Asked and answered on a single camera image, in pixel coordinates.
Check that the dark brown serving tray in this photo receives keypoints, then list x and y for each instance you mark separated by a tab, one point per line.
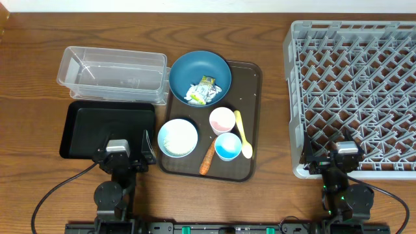
244	96

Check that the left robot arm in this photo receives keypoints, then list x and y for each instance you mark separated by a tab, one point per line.
115	198

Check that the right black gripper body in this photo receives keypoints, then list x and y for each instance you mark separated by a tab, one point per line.
320	164

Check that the black plastic waste bin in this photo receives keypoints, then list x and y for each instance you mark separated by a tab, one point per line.
89	123

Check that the light blue plastic cup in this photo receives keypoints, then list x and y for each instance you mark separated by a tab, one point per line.
228	146

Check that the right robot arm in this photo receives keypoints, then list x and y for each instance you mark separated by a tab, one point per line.
348	205

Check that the pale yellow plastic spoon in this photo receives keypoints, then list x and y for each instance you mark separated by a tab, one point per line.
247	149

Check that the light blue rice bowl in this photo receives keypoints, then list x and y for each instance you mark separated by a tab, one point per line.
177	138

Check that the grey plastic dishwasher rack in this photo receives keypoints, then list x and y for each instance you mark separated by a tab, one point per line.
357	76

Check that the dark blue plate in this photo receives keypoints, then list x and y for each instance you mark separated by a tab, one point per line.
189	69

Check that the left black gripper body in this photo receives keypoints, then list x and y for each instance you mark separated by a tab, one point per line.
138	168

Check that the clear plastic waste bin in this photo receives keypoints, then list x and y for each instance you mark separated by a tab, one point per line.
114	75

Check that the pink plastic cup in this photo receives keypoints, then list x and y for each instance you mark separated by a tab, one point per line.
222	120

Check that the paper wrapper waste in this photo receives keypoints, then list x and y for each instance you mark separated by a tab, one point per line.
203	92

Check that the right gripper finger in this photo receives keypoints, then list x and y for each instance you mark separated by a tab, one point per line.
307	152
352	136

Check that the orange carrot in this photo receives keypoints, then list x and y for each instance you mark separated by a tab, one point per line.
207	160

